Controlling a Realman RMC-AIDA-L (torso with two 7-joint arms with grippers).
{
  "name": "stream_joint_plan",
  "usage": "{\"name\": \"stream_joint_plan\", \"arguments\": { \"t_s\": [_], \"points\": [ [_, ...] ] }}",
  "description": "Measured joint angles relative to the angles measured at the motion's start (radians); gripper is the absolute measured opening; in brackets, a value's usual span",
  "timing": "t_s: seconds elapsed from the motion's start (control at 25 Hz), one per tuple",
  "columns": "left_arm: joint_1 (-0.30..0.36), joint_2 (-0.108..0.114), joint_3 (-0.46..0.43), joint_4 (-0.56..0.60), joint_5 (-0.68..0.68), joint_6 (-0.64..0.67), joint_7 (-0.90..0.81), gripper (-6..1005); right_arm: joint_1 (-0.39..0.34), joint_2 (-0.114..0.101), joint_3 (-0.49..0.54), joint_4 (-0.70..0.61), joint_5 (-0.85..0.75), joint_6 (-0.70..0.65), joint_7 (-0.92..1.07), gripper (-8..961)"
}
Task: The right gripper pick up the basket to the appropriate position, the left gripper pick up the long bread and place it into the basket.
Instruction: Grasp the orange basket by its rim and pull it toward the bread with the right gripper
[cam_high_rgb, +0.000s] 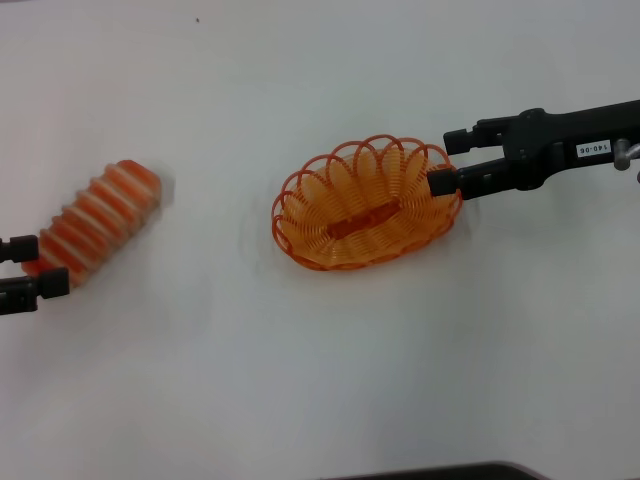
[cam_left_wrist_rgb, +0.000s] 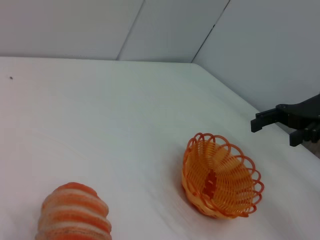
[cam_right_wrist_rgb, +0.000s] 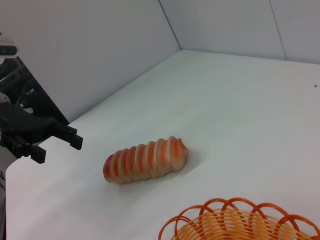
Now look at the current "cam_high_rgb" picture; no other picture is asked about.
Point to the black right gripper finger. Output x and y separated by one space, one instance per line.
480 181
457 141

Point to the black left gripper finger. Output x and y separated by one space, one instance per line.
22 248
52 283

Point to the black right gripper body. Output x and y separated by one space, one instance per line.
555 140

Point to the orange white striped shrimp toy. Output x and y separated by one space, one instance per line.
105 215

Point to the orange woven plastic basket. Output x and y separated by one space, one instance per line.
350 235

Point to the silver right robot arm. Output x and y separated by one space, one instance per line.
625 155

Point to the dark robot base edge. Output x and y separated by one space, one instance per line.
450 472

